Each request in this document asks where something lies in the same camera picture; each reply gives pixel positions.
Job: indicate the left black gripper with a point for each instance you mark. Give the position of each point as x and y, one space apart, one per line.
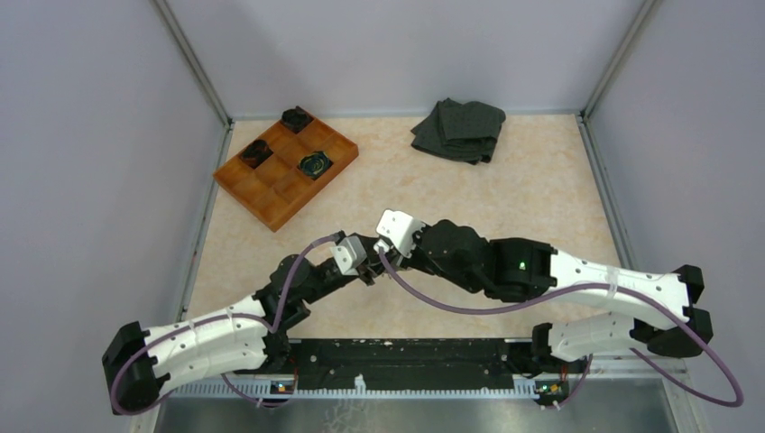
367 271

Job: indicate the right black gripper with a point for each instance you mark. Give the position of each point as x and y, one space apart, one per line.
414 261

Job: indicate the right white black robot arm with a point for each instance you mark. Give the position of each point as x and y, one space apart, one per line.
656 312

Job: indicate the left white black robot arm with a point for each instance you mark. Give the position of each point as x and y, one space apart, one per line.
143 365

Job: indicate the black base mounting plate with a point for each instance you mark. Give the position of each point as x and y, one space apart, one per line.
425 364

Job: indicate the black green coiled object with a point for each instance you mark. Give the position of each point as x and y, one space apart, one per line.
315 164

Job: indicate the dark grey folded cloth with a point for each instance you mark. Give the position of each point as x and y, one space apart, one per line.
465 132

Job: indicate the orange compartment tray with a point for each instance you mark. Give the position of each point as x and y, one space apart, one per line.
277 190

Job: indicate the black object left compartment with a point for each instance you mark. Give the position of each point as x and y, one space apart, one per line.
255 153

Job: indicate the black object compartment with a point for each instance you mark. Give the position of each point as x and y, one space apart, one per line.
296 119
255 153

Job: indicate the black object back compartment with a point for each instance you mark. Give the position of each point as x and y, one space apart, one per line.
296 119

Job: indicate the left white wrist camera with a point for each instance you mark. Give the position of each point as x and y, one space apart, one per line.
349 254

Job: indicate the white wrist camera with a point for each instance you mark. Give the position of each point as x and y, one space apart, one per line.
396 231
349 254

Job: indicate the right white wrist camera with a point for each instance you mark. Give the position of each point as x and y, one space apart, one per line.
396 231

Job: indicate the white cable duct rail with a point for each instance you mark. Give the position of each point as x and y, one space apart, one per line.
284 389

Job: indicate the right aluminium frame post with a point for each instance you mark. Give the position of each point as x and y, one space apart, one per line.
621 55

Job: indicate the aluminium frame post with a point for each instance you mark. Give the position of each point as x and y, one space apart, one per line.
621 55
179 37

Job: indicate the left aluminium frame post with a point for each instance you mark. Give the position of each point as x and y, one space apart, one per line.
179 37

